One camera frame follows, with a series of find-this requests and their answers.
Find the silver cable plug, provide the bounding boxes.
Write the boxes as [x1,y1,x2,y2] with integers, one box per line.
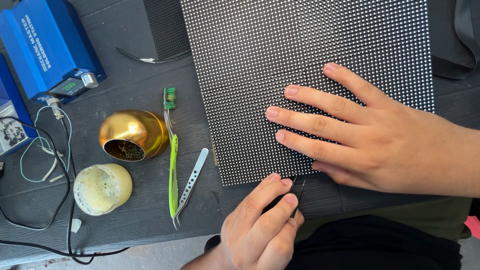
[46,97,65,121]

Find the large black LED matrix panel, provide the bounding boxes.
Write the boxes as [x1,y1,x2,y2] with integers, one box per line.
[180,0,436,187]

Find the black looped cable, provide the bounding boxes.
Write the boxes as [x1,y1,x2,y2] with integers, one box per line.
[0,116,71,231]

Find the person's left hand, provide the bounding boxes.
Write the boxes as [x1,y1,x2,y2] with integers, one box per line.
[220,172,305,270]

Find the black soldering iron cable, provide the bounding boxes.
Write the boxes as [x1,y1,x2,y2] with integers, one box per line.
[0,118,130,265]

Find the person's black trousers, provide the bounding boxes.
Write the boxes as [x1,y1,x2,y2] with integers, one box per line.
[285,214,464,270]

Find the blue soldering station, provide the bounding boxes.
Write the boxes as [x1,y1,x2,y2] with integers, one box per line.
[0,0,107,105]

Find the blue device with grey tray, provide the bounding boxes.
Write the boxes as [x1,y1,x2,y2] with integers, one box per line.
[0,54,39,157]

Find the yellowish flux jar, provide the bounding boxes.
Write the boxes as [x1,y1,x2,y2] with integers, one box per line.
[73,163,133,217]

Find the thin black strip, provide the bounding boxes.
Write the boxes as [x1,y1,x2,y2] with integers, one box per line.
[116,46,192,64]

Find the gold tip cleaner ball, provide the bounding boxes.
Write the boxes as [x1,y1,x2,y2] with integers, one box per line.
[98,109,170,162]

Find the person's right hand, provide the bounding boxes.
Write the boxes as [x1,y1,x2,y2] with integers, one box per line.
[265,62,451,196]

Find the white wire piece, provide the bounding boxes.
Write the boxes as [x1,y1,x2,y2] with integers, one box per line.
[37,145,65,183]

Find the thin teal wire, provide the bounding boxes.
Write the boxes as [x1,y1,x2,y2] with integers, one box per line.
[20,105,73,254]

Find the small black LED matrix panel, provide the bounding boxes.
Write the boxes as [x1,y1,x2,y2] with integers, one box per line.
[142,0,192,62]

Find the silver perforated tweezers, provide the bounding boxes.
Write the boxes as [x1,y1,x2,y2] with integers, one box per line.
[172,148,209,230]

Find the grey flat ribbon cable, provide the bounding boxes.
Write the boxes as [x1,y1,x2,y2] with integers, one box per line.
[431,0,480,80]

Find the black tweezers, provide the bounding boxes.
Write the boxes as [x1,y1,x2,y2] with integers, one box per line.
[261,175,307,219]

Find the red object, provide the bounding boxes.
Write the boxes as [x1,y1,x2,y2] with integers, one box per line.
[464,215,480,239]

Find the green toothbrush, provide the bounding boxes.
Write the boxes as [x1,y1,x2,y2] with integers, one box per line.
[162,87,180,220]

